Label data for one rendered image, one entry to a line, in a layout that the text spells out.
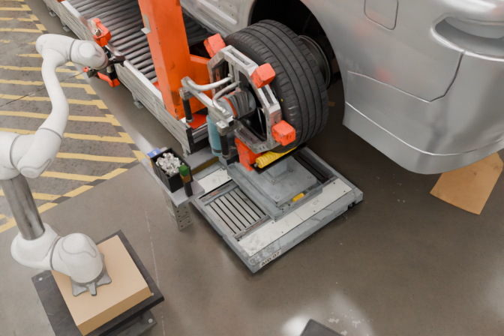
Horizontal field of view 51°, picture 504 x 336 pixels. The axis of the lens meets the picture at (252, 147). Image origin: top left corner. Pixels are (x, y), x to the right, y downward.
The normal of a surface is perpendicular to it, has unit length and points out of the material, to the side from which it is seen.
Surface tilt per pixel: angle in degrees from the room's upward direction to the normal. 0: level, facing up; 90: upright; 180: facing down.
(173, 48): 90
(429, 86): 90
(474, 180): 1
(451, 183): 1
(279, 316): 0
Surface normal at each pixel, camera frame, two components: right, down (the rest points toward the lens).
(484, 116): 0.10, 0.69
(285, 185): -0.07, -0.72
